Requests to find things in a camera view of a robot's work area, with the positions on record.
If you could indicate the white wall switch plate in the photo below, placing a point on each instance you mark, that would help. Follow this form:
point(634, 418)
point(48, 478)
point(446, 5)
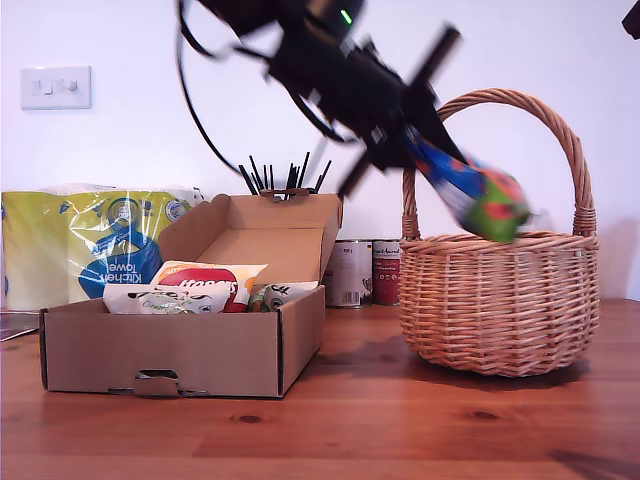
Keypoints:
point(56, 88)

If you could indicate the blue chocolate orange egg bag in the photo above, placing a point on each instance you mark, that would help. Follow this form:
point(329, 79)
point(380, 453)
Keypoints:
point(495, 210)

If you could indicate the white tin can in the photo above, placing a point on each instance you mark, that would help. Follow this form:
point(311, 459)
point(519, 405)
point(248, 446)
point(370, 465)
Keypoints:
point(350, 275)

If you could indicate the kitchen towel roll pack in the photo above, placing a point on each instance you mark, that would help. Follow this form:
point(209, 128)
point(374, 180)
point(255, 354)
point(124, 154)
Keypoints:
point(45, 240)

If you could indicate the red tin can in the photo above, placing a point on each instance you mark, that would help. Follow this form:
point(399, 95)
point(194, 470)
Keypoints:
point(387, 275)

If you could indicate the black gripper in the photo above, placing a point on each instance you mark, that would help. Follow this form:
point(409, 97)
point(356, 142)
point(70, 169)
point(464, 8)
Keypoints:
point(350, 90)

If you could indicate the brown cardboard box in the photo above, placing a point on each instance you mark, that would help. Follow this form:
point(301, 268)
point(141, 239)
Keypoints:
point(150, 350)

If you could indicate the thin black stick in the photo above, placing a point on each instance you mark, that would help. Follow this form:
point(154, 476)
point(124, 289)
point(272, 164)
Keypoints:
point(256, 172)
point(247, 180)
point(272, 177)
point(304, 170)
point(324, 176)

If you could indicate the white green-print egg bag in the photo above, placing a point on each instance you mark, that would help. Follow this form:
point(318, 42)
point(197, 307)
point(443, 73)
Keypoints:
point(150, 300)
point(272, 295)

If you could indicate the red yellow Maltesers bunnies bag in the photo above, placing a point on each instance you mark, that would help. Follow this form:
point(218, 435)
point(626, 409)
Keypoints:
point(200, 282)

